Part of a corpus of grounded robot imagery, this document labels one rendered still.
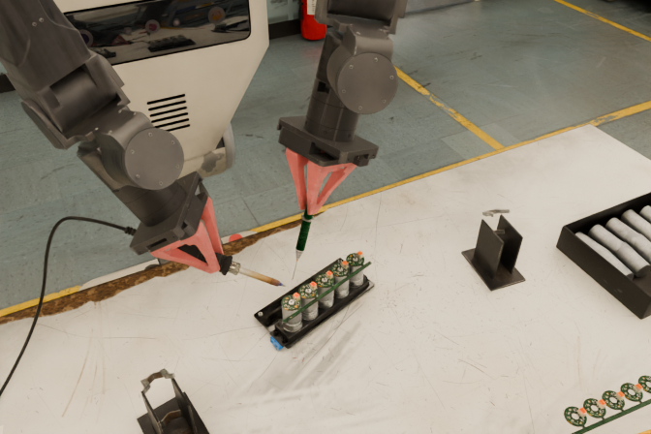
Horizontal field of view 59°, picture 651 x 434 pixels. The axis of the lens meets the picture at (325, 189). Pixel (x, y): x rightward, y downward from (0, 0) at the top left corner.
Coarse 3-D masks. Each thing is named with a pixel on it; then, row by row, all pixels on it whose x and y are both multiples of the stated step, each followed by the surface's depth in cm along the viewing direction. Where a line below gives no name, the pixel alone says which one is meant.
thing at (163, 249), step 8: (200, 224) 62; (200, 232) 62; (160, 240) 63; (176, 240) 62; (184, 240) 62; (192, 240) 62; (200, 240) 62; (208, 240) 64; (152, 248) 63; (160, 248) 63; (168, 248) 63; (176, 248) 66; (200, 248) 64; (208, 248) 64; (160, 256) 64; (168, 256) 64; (176, 256) 65; (184, 256) 66; (192, 256) 66; (208, 256) 65; (192, 264) 66; (200, 264) 66; (208, 264) 66; (216, 264) 67; (208, 272) 68
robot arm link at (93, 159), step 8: (80, 144) 58; (88, 144) 57; (96, 144) 55; (80, 152) 58; (88, 152) 56; (96, 152) 56; (88, 160) 57; (96, 160) 56; (96, 168) 57; (104, 176) 58; (112, 184) 58; (120, 184) 58
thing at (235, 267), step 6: (234, 264) 68; (240, 264) 69; (234, 270) 68; (240, 270) 69; (246, 270) 69; (252, 276) 69; (258, 276) 69; (264, 276) 70; (264, 282) 70; (270, 282) 70; (276, 282) 70
